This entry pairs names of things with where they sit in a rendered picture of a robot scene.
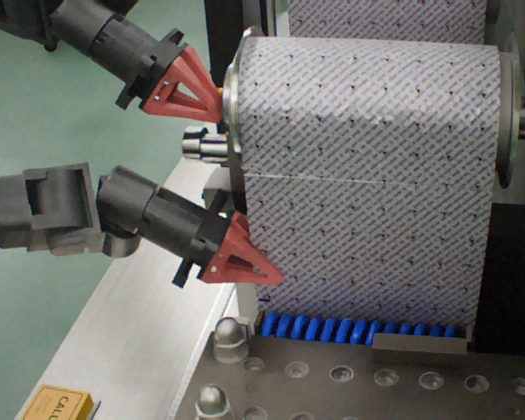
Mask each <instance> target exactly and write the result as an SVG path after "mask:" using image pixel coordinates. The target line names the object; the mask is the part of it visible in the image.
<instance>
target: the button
mask: <svg viewBox="0 0 525 420"><path fill-rule="evenodd" d="M37 390H38V391H37V392H36V394H34V396H33V397H32V400H31V402H30V403H29V404H28V405H27V408H26V410H25V411H24V412H23V413H22V415H21V418H20V419H19V420H86V418H87V416H88V414H90V410H91V408H92V406H93V405H94V403H93V400H92V396H91V393H90V392H88V391H81V390H75V389H67V388H62V387H60V386H54V385H47V384H42V385H41V386H39V388H38V389H37Z"/></svg>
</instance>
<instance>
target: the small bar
mask: <svg viewBox="0 0 525 420"><path fill-rule="evenodd" d="M466 339H467V338H450V337H441V336H437V337H431V336H422V335H403V334H394V333H387V334H384V333H374V337H373V344H372V354H371V361H378V362H380V361H387V362H395V363H413V364H422V365H425V364H430V365H439V366H445V365H447V366H455V367H464V365H465V363H466V357H467V344H466Z"/></svg>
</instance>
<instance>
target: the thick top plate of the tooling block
mask: <svg viewBox="0 0 525 420"><path fill-rule="evenodd" d="M214 334H215V331H214V330H211V331H210V334H209V336H208V338H207V341H206V343H205V345H204V348H203V349H202V351H201V354H200V356H199V358H198V360H199V361H198V363H197V366H196V367H195V369H194V372H193V374H192V376H191V379H190V381H189V382H188V385H187V387H186V389H185V390H186V392H185V393H184V395H183V398H182V400H181V402H180V404H179V406H178V408H177V411H176V414H175V417H174V419H173V420H195V419H196V416H197V410H196V405H195V404H196V402H198V401H197V399H196V397H197V394H198V391H199V390H200V388H201V387H202V386H205V385H207V384H215V385H217V386H219V387H220V388H221V389H222V390H223V391H224V392H225V395H226V397H227V399H228V402H229V405H230V407H231V410H232V411H233V413H234V417H235V420H525V355H524V356H520V355H512V354H494V353H486V352H484V353H477V352H469V351H467V357H466V363H465V365H464V367H455V366H447V365H445V366H439V365H430V364H425V365H422V364H413V363H395V362H387V361H380V362H378V361H371V354H372V346H369V345H360V344H350V343H331V342H321V341H312V340H302V339H293V338H283V337H264V336H254V335H251V336H250V339H249V341H248V340H245V343H246V344H247V346H248V349H249V354H248V356H247V358H246V359H245V360H243V361H242V362H237V363H232V364H227V363H221V362H219V361H217V360H216V359H215V358H214V356H213V353H212V351H213V348H214V344H213V335H214Z"/></svg>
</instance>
